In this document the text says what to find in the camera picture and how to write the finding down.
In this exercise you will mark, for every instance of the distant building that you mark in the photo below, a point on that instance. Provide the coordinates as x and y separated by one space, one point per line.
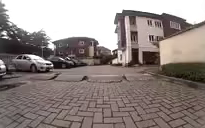
104 51

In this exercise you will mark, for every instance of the speed bump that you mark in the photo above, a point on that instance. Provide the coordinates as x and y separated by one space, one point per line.
101 78

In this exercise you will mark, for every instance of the dark parked car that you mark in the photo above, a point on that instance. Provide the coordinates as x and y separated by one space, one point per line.
76 61

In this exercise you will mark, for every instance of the red brick building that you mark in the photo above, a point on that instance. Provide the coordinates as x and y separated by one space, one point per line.
76 46

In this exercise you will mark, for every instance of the grey paving block road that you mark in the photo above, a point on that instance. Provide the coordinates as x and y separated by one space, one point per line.
100 103

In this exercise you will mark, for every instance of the white and maroon building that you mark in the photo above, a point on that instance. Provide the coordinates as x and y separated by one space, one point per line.
141 35

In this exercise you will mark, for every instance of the silver car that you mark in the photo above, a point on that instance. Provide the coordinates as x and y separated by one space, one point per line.
32 63

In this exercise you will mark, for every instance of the green hedge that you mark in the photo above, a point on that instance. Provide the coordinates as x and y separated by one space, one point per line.
190 71

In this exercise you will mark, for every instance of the large dark tree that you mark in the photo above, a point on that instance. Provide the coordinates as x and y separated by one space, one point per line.
5 28

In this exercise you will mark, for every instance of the pale boundary wall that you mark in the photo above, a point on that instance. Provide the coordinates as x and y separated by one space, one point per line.
188 45

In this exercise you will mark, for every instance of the dark fence wall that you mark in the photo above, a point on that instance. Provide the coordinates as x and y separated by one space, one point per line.
10 48

